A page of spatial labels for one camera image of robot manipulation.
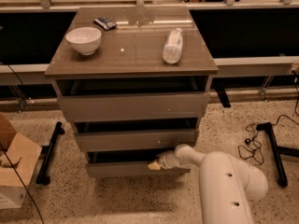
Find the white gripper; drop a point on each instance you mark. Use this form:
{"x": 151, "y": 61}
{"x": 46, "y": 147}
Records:
{"x": 167, "y": 160}

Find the grey bottom drawer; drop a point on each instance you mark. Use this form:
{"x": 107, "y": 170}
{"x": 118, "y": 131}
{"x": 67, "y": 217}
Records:
{"x": 126, "y": 163}

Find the grey drawer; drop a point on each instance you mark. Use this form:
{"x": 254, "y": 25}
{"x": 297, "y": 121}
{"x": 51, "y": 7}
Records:
{"x": 113, "y": 141}
{"x": 134, "y": 107}
{"x": 126, "y": 163}

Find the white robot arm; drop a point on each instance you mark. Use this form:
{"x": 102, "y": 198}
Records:
{"x": 226, "y": 183}

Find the grey middle drawer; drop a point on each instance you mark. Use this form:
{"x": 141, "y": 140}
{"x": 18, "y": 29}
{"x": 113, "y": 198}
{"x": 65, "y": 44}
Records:
{"x": 113, "y": 141}

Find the grey top drawer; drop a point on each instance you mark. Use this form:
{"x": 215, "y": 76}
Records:
{"x": 134, "y": 107}

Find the grey drawer cabinet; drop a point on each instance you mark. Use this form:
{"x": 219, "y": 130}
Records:
{"x": 130, "y": 61}

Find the open cardboard box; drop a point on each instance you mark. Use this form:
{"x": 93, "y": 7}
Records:
{"x": 19, "y": 156}

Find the black left stand leg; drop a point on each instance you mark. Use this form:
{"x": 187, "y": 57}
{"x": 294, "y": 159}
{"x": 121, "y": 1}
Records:
{"x": 47, "y": 151}

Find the clear plastic water bottle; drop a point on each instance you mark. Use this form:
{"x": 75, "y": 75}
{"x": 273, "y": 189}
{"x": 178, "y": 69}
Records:
{"x": 173, "y": 46}

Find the white ceramic bowl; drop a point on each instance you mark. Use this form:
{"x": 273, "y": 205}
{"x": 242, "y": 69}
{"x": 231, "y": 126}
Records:
{"x": 84, "y": 40}

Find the metal railing frame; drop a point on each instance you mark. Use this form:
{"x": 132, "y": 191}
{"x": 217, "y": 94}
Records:
{"x": 230, "y": 67}

